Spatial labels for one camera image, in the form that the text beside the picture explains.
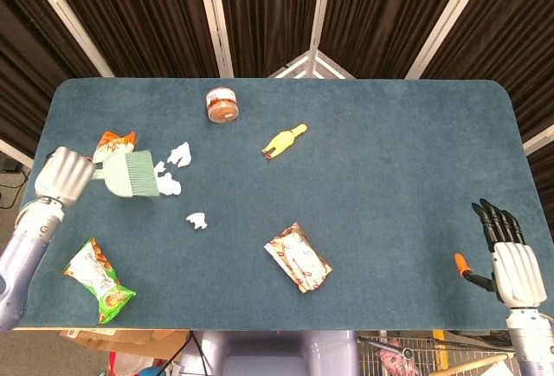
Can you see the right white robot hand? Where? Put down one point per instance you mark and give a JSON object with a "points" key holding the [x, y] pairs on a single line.
{"points": [[517, 274]]}

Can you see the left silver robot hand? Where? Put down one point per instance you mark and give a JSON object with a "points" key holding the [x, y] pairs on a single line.
{"points": [[65, 176]]}

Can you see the mint green hand brush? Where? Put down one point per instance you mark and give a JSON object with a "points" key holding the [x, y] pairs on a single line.
{"points": [[130, 172]]}

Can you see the left lavender robot arm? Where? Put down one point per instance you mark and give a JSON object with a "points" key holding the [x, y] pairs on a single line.
{"points": [[26, 241]]}

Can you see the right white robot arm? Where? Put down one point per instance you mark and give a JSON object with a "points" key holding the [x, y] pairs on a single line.
{"points": [[530, 341]]}

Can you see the orange white crumpled snack bag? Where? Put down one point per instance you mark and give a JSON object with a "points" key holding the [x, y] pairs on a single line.
{"points": [[114, 142]]}

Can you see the wooden stick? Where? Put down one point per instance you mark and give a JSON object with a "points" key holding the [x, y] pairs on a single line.
{"points": [[480, 362]]}

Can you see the green snack bag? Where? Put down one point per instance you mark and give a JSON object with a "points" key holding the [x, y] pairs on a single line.
{"points": [[99, 280]]}

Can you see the red patterned bag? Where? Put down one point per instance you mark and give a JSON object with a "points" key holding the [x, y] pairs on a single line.
{"points": [[391, 358]]}

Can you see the blue felt table cover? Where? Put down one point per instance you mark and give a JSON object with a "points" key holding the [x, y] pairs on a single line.
{"points": [[389, 176]]}

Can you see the clear jar of rubber bands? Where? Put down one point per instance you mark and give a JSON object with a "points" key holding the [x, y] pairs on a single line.
{"points": [[222, 109]]}

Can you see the brown cardboard box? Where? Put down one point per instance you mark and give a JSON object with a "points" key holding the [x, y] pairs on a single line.
{"points": [[130, 341]]}

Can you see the dark brown curtain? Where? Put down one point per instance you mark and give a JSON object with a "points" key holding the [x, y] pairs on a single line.
{"points": [[151, 12]]}

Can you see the gold white snack pack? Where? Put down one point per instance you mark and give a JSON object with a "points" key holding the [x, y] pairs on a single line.
{"points": [[298, 261]]}

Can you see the yellow rubber chicken toy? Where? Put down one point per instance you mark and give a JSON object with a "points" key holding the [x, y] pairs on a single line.
{"points": [[283, 140]]}

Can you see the lavender robot torso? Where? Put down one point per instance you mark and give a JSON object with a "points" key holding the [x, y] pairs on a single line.
{"points": [[268, 350]]}

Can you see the white partition frame rail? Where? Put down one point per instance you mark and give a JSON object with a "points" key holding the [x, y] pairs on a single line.
{"points": [[15, 153], [539, 138]]}

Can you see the white partition frame post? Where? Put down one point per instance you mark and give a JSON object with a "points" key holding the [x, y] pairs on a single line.
{"points": [[65, 10], [446, 21], [214, 16], [320, 12]]}

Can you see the white triangular frame base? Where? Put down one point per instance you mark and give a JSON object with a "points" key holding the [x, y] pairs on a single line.
{"points": [[287, 66]]}

